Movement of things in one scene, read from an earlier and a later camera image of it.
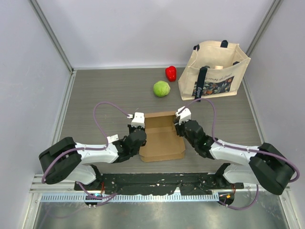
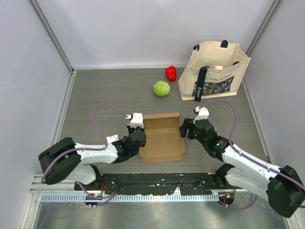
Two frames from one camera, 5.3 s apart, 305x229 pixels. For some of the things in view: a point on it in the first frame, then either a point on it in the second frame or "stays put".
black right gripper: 178,127 → 188,124
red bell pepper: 171,73 stays put
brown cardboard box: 162,143 stays put
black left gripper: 131,128 stays put
